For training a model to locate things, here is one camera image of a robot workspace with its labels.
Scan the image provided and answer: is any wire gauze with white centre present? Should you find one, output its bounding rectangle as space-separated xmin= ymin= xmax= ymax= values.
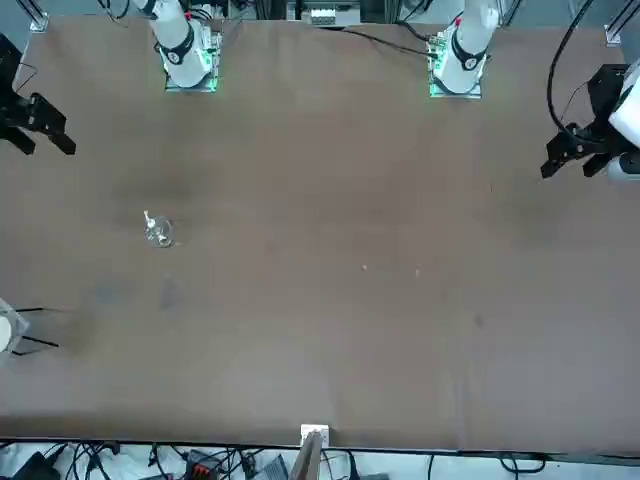
xmin=0 ymin=298 xmax=32 ymax=354

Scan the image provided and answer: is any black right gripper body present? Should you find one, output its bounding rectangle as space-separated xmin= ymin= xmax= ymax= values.
xmin=0 ymin=33 xmax=35 ymax=130

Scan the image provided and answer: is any black cable across table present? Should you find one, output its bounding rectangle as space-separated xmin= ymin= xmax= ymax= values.
xmin=318 ymin=25 xmax=435 ymax=57

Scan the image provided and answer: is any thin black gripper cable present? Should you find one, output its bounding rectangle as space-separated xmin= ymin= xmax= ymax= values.
xmin=13 ymin=63 xmax=39 ymax=97

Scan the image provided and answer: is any white table edge bracket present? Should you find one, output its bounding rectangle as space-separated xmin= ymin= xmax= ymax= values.
xmin=299 ymin=423 xmax=331 ymax=447

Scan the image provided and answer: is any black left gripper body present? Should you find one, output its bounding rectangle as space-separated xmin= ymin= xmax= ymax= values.
xmin=574 ymin=63 xmax=629 ymax=154

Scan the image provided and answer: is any clear glass alcohol lamp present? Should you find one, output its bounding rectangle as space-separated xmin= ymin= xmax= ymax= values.
xmin=142 ymin=209 xmax=176 ymax=250

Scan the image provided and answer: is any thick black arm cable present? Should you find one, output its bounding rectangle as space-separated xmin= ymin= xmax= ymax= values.
xmin=546 ymin=12 xmax=607 ymax=132

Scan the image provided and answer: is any black box with orange ports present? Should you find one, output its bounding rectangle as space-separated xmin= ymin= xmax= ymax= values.
xmin=183 ymin=448 xmax=222 ymax=477

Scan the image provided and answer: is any aluminium frame corner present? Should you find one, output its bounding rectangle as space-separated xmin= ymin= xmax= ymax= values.
xmin=603 ymin=20 xmax=625 ymax=48
xmin=28 ymin=0 xmax=52 ymax=32

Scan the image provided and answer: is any aluminium camera post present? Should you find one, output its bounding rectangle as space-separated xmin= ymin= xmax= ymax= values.
xmin=291 ymin=432 xmax=324 ymax=480

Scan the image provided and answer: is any black metal tripod stand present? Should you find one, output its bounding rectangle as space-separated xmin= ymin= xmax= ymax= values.
xmin=0 ymin=305 xmax=62 ymax=358

